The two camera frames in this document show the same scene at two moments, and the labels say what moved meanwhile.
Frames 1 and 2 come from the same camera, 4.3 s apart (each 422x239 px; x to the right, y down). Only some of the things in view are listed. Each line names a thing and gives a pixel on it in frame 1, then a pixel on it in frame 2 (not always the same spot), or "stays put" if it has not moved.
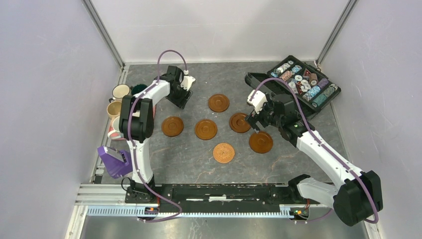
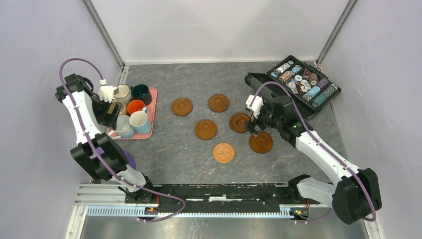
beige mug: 113,109 stays put
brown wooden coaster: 172,126 → 181,106
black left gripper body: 177,97 → 100,109
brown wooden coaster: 238,124 stays put
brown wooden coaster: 218,103 stays put
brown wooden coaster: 205,129 stays put
